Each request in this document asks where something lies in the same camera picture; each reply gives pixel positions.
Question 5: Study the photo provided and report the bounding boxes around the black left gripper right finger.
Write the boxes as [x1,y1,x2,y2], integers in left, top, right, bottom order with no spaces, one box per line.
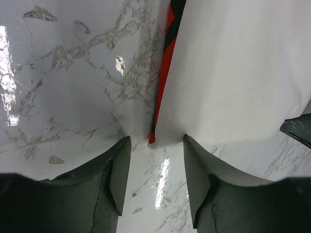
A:
[183,135,311,233]

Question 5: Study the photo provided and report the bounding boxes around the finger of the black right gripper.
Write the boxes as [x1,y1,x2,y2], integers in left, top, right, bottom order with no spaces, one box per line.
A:
[280,113,311,149]

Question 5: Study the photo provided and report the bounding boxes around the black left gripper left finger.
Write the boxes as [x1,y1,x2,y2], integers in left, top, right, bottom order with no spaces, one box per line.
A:
[0,136,131,233]

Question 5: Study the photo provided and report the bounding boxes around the white t shirt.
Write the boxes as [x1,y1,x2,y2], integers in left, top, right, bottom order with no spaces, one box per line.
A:
[151,0,311,148]

